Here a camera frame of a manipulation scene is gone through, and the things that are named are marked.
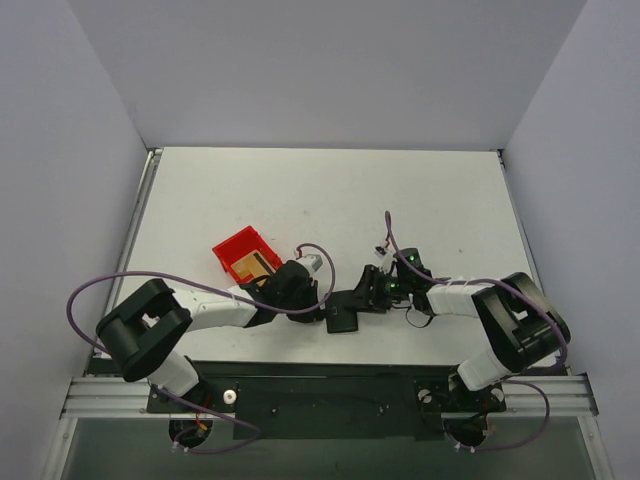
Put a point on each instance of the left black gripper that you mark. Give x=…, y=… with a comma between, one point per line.
x=307, y=298

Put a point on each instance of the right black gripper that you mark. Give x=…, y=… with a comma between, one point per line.
x=370, y=288

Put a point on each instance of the black card holder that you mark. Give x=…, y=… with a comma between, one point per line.
x=340, y=313

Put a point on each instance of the red plastic bin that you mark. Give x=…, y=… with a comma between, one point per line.
x=240, y=244

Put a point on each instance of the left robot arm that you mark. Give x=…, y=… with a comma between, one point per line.
x=142, y=332

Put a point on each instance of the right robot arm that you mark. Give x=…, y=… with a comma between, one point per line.
x=521, y=326

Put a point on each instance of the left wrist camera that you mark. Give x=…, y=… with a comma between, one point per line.
x=311, y=262

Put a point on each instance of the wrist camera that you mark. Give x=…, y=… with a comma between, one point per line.
x=385, y=254
x=311, y=262

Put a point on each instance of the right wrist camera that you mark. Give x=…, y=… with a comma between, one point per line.
x=385, y=254

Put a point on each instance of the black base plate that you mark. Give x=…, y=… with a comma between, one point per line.
x=297, y=401

